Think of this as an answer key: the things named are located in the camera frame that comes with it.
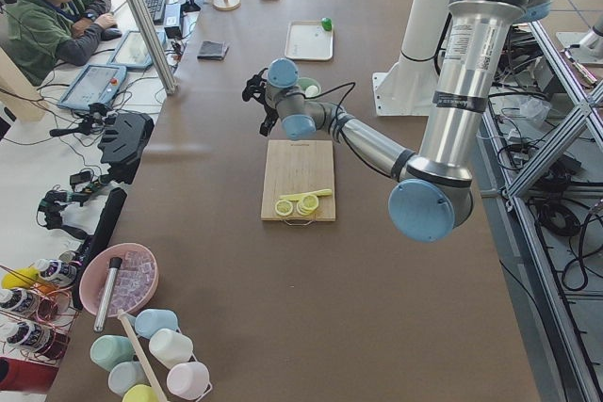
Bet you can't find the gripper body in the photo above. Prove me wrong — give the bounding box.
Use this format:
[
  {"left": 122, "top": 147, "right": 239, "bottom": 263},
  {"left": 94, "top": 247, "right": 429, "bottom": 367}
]
[{"left": 264, "top": 86, "right": 282, "bottom": 125}]

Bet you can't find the white steamed bun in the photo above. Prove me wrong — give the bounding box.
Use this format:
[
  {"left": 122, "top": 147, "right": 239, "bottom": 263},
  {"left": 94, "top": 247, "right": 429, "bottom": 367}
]
[{"left": 305, "top": 86, "right": 319, "bottom": 97}]

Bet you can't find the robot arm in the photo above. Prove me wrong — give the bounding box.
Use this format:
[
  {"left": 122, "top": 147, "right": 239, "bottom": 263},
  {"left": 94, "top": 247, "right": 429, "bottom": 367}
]
[{"left": 258, "top": 0, "right": 550, "bottom": 242}]

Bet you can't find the mint green bowl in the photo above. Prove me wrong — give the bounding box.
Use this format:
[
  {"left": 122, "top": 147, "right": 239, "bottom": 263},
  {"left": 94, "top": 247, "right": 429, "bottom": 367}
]
[{"left": 298, "top": 77, "right": 321, "bottom": 98}]

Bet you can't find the pink bowl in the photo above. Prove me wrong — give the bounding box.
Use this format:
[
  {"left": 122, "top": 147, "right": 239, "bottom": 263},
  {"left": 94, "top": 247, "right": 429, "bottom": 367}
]
[{"left": 79, "top": 243, "right": 159, "bottom": 317}]

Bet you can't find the metal tube in bowl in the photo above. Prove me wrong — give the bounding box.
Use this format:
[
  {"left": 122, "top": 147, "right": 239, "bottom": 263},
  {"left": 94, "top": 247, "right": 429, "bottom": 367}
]
[{"left": 93, "top": 257, "right": 122, "bottom": 333}]

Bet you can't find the wooden cutting board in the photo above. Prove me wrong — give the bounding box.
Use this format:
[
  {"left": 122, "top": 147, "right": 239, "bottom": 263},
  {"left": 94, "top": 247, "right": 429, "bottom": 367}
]
[{"left": 260, "top": 139, "right": 336, "bottom": 222}]

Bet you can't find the green lime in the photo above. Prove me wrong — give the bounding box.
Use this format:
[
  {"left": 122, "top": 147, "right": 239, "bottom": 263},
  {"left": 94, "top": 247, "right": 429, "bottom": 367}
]
[{"left": 321, "top": 17, "right": 333, "bottom": 31}]

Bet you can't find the cream rabbit tray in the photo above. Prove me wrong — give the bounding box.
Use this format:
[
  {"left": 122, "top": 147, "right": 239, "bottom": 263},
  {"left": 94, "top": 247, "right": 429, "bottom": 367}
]
[{"left": 284, "top": 21, "right": 334, "bottom": 61}]

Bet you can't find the upper lemon slice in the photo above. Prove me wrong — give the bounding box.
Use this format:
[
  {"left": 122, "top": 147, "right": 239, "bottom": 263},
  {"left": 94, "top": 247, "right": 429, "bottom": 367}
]
[{"left": 274, "top": 200, "right": 294, "bottom": 217}]

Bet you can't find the lemon slice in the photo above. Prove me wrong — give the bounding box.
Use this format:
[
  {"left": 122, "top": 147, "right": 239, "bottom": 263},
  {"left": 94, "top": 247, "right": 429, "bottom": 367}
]
[
  {"left": 296, "top": 196, "right": 319, "bottom": 217},
  {"left": 274, "top": 200, "right": 294, "bottom": 217}
]

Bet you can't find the yellow plastic knife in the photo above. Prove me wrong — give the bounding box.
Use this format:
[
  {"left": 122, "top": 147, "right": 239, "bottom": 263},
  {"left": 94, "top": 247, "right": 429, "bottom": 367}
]
[{"left": 279, "top": 188, "right": 333, "bottom": 201}]

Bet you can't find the lower lemon slice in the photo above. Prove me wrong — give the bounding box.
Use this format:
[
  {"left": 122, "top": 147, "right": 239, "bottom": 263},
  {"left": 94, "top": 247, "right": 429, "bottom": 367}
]
[{"left": 296, "top": 196, "right": 319, "bottom": 217}]

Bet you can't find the grey folded cloth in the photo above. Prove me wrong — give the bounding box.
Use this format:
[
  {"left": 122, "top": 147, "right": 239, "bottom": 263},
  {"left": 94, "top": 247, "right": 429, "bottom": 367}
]
[{"left": 197, "top": 40, "right": 229, "bottom": 60}]

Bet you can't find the far blue teach pendant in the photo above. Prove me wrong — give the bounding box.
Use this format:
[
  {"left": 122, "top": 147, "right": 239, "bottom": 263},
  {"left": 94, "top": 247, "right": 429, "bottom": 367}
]
[{"left": 107, "top": 30, "right": 153, "bottom": 71}]

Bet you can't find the blue teach pendant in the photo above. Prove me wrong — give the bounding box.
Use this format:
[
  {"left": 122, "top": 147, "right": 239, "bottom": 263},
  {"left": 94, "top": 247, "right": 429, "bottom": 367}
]
[
  {"left": 57, "top": 64, "right": 127, "bottom": 112},
  {"left": 107, "top": 30, "right": 153, "bottom": 71}
]

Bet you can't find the near blue teach pendant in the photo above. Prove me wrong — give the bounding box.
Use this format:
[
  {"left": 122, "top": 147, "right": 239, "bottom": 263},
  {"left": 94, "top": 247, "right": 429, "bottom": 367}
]
[{"left": 57, "top": 64, "right": 127, "bottom": 112}]

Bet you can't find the seated person green jacket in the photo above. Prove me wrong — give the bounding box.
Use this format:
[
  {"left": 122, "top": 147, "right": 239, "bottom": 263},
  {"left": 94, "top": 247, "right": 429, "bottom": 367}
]
[{"left": 6, "top": 0, "right": 117, "bottom": 86}]

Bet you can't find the white cup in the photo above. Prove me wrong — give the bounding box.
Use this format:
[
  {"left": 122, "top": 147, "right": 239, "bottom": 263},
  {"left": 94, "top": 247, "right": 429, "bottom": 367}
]
[{"left": 149, "top": 329, "right": 193, "bottom": 369}]

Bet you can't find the pink cup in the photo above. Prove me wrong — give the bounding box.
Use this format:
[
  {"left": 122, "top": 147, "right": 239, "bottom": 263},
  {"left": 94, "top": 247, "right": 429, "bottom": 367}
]
[{"left": 167, "top": 362, "right": 211, "bottom": 400}]

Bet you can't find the green cup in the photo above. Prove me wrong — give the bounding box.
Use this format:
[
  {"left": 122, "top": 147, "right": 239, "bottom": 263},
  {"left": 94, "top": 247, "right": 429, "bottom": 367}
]
[{"left": 90, "top": 335, "right": 135, "bottom": 372}]

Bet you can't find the light blue cup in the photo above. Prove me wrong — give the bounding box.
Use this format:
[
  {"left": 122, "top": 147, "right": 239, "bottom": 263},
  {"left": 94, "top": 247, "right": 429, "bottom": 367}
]
[{"left": 107, "top": 362, "right": 148, "bottom": 396}]

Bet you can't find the yellow cup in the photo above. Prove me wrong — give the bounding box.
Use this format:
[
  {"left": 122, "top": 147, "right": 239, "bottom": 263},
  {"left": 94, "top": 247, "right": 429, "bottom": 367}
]
[{"left": 122, "top": 384, "right": 158, "bottom": 402}]

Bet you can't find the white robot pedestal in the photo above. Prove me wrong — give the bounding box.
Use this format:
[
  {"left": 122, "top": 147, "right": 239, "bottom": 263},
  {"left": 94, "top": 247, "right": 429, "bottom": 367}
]
[{"left": 373, "top": 0, "right": 449, "bottom": 116}]

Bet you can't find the black plastic bracket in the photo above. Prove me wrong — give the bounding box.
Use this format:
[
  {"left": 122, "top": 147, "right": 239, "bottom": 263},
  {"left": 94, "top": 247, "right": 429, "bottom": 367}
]
[{"left": 98, "top": 112, "right": 155, "bottom": 185}]

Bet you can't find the aluminium frame post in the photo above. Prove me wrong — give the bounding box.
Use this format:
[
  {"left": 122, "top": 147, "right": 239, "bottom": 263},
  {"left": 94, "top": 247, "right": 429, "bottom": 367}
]
[{"left": 126, "top": 0, "right": 177, "bottom": 95}]

